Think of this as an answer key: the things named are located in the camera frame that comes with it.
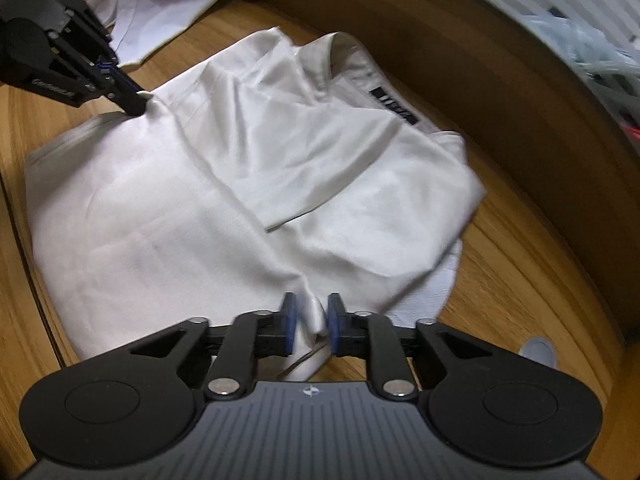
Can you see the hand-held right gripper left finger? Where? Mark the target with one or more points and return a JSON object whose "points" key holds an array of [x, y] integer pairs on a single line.
{"points": [[289, 325]]}

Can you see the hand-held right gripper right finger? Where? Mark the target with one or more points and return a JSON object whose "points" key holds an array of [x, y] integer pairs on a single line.
{"points": [[334, 325]]}

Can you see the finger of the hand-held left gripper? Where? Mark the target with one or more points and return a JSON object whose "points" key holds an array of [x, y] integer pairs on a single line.
{"points": [[100, 82], [95, 45]]}

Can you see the cream satin shirt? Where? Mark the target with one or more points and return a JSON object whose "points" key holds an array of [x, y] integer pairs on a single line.
{"points": [[225, 185]]}

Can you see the white shirt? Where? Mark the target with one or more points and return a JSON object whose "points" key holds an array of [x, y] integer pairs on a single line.
{"points": [[165, 0]]}

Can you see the silver desk grommet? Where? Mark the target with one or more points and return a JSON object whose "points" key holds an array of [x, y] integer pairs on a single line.
{"points": [[539, 352]]}

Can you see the clear plastic bags pile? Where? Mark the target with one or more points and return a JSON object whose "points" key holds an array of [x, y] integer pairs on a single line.
{"points": [[585, 50]]}

